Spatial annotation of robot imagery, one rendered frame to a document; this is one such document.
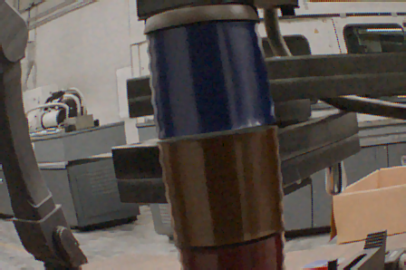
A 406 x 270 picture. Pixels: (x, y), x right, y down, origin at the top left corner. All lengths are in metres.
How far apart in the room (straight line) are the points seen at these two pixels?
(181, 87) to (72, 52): 9.92
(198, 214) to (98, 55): 9.52
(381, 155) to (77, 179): 3.26
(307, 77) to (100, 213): 7.25
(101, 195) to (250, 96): 7.50
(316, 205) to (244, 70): 5.55
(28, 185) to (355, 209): 2.18
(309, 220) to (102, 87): 4.47
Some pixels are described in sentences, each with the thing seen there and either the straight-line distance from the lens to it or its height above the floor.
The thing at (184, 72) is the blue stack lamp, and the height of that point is 1.17.
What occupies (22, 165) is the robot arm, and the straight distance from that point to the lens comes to 0.90.
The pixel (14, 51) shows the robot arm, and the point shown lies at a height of 1.26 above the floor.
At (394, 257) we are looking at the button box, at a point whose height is 0.93.
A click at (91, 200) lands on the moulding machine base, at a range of 7.65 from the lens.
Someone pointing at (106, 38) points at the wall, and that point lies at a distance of 9.68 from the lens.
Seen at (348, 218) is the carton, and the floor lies 0.62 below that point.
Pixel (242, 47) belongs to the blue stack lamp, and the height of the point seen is 1.18.
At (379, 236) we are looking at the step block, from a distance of 0.83.
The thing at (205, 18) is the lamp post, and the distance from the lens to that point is 0.26.
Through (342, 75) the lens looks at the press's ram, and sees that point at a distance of 0.48.
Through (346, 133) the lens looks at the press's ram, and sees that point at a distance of 0.61.
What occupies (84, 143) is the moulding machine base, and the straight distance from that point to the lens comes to 7.65.
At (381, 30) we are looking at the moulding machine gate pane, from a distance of 5.33.
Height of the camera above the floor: 1.17
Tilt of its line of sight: 3 degrees down
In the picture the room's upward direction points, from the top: 8 degrees counter-clockwise
